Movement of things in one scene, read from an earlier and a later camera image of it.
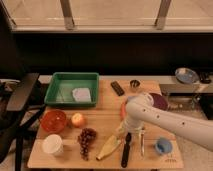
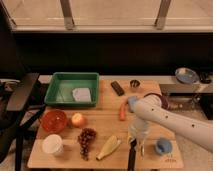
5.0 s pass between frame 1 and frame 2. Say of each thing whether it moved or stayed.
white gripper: moved
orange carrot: stayed
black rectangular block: stayed
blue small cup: stayed
